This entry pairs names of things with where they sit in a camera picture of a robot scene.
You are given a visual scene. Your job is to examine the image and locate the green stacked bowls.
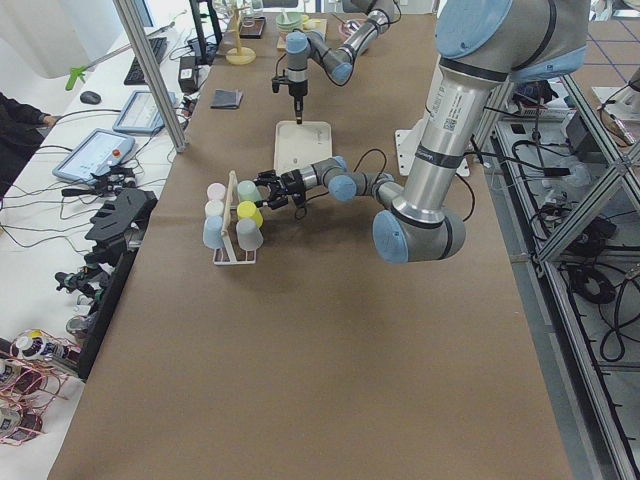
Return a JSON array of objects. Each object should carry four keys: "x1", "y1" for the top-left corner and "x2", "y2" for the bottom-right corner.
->
[{"x1": 276, "y1": 12, "x2": 304, "y2": 35}]

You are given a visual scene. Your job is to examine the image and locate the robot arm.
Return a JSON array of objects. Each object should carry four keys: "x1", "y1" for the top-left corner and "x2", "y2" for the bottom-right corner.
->
[
  {"x1": 272, "y1": 1, "x2": 401, "y2": 124},
  {"x1": 256, "y1": 0, "x2": 590, "y2": 263}
]

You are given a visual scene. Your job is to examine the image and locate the dark brown small tray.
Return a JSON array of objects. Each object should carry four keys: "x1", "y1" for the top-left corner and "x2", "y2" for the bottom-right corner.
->
[{"x1": 239, "y1": 17, "x2": 266, "y2": 39}]

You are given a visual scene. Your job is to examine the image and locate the near teach pendant tablet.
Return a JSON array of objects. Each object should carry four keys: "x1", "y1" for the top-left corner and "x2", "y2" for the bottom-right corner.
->
[{"x1": 52, "y1": 129, "x2": 135, "y2": 184}]

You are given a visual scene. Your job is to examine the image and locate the teach pendant tablet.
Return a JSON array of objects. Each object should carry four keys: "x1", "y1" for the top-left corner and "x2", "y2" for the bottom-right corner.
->
[
  {"x1": 112, "y1": 90, "x2": 164, "y2": 135},
  {"x1": 52, "y1": 129, "x2": 135, "y2": 184}
]

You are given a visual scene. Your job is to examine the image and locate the cream cup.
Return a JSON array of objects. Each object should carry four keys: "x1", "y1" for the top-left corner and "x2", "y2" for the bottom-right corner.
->
[{"x1": 205, "y1": 200, "x2": 225, "y2": 218}]

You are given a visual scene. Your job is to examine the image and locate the yellow cup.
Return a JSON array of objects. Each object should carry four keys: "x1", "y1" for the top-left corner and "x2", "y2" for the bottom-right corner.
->
[{"x1": 236, "y1": 200, "x2": 264, "y2": 228}]

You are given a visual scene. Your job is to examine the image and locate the grey folded cloth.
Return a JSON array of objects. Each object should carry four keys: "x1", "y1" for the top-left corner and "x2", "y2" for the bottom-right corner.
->
[{"x1": 210, "y1": 89, "x2": 244, "y2": 110}]

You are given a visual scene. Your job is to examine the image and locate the green cup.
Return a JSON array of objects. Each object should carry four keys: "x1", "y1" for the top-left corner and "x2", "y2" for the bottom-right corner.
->
[{"x1": 237, "y1": 180, "x2": 262, "y2": 203}]

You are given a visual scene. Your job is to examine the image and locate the blue cup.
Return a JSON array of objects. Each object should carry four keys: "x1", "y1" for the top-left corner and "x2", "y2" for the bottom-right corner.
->
[{"x1": 203, "y1": 215, "x2": 224, "y2": 250}]

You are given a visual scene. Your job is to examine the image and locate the wooden mug tree stand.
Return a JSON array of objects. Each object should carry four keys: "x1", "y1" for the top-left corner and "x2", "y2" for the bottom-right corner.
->
[{"x1": 226, "y1": 1, "x2": 256, "y2": 66}]

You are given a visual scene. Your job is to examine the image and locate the person in black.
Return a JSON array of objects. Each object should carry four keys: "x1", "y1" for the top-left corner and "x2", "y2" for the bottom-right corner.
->
[{"x1": 0, "y1": 94, "x2": 58, "y2": 197}]

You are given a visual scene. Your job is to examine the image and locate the black power adapter box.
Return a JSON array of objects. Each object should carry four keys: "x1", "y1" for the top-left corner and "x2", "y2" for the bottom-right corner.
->
[{"x1": 178, "y1": 55, "x2": 199, "y2": 94}]

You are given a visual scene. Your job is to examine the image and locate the black computer mouse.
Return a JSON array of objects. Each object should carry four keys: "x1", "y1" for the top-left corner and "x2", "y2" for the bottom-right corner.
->
[{"x1": 80, "y1": 91, "x2": 102, "y2": 105}]

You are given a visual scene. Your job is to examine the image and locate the white wire cup rack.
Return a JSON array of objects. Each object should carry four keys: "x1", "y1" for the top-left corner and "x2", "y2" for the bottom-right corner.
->
[{"x1": 213, "y1": 234, "x2": 260, "y2": 266}]

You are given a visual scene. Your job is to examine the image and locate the black teleoperation leader device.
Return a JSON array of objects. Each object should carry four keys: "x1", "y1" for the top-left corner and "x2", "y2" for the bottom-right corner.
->
[{"x1": 55, "y1": 188, "x2": 158, "y2": 380}]

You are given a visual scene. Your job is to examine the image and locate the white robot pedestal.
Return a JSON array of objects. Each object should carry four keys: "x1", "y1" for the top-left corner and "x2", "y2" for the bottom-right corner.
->
[{"x1": 394, "y1": 129, "x2": 423, "y2": 177}]

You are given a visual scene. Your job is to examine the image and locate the grey cup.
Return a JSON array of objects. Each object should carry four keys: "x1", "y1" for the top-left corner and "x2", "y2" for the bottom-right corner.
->
[{"x1": 236, "y1": 218, "x2": 264, "y2": 251}]

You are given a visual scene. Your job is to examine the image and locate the aluminium frame post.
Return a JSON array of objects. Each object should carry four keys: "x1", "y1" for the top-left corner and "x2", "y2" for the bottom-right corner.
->
[{"x1": 113, "y1": 0, "x2": 187, "y2": 153}]

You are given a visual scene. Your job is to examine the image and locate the pink cup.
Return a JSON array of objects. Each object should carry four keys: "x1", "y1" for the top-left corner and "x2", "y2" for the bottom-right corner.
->
[{"x1": 206, "y1": 182, "x2": 227, "y2": 201}]

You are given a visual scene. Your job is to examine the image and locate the far teach pendant tablet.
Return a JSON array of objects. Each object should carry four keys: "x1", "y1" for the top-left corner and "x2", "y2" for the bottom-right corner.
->
[{"x1": 112, "y1": 90, "x2": 164, "y2": 135}]

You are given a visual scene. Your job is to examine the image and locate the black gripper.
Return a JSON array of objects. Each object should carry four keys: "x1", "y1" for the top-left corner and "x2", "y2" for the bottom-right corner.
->
[
  {"x1": 254, "y1": 169, "x2": 303, "y2": 210},
  {"x1": 289, "y1": 81, "x2": 307, "y2": 125}
]

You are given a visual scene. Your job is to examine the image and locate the cream rabbit tray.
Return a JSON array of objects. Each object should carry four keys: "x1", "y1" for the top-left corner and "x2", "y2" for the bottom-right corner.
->
[{"x1": 274, "y1": 120, "x2": 333, "y2": 175}]

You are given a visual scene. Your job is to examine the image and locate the black keyboard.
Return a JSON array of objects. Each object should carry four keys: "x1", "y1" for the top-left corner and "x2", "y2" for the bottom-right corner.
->
[{"x1": 123, "y1": 36, "x2": 169, "y2": 86}]

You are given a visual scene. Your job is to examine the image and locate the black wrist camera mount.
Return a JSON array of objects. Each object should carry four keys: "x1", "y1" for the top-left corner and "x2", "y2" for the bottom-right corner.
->
[{"x1": 291, "y1": 192, "x2": 307, "y2": 221}]

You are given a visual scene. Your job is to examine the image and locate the pink bowl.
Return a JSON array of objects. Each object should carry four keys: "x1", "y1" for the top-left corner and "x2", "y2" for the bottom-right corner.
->
[{"x1": 338, "y1": 19, "x2": 365, "y2": 40}]

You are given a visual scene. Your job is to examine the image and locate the wooden cutting board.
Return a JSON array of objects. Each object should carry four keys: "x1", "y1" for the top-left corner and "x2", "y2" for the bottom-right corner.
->
[{"x1": 276, "y1": 16, "x2": 327, "y2": 51}]

